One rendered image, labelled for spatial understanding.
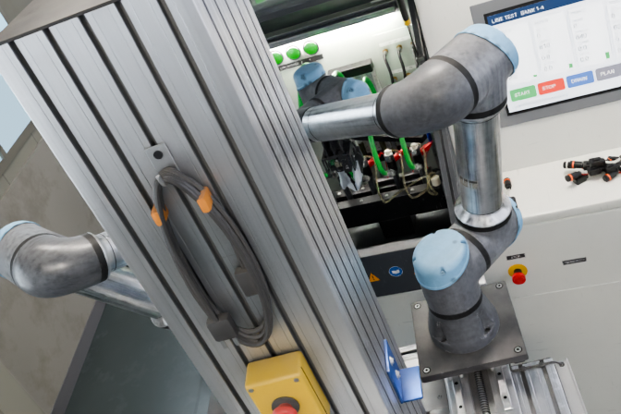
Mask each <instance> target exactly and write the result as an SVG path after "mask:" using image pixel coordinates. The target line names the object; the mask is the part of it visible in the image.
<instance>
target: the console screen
mask: <svg viewBox="0 0 621 414"><path fill-rule="evenodd" d="M469 9H470V13H471V17H472V21H473V25H474V24H486V25H490V26H493V27H495V28H497V29H498V30H500V31H502V32H503V33H504V34H505V36H506V37H507V38H509V39H510V40H511V41H512V42H513V44H514V45H515V46H516V48H517V52H518V56H519V63H518V67H517V69H516V72H515V73H514V75H512V76H511V77H509V78H508V80H507V104H506V106H505V108H504V109H503V110H502V111H501V112H500V128H505V127H509V126H513V125H517V124H521V123H525V122H530V121H533V120H537V119H541V118H546V117H549V116H556V115H561V114H564V113H568V112H572V111H577V110H580V109H584V108H588V107H593V106H596V105H600V104H608V103H611V102H615V101H620V100H621V0H490V1H487V2H483V3H480V4H477V5H474V6H470V7H469Z"/></svg>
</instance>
